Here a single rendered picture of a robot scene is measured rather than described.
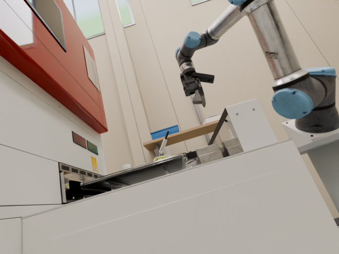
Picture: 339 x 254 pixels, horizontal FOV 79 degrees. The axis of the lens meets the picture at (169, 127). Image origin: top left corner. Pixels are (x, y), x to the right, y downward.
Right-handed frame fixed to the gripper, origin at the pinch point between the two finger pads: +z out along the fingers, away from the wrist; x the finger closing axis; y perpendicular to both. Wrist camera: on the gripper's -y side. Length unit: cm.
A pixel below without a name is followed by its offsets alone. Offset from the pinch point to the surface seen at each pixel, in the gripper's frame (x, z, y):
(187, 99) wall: -190, -98, -26
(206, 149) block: 21.8, 26.2, 11.0
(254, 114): 40.1, 24.0, -1.6
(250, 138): 40, 30, 2
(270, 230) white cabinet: 46, 50, 9
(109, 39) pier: -172, -236, 68
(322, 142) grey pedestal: 22.0, 34.9, -27.5
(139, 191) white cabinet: 46, 36, 32
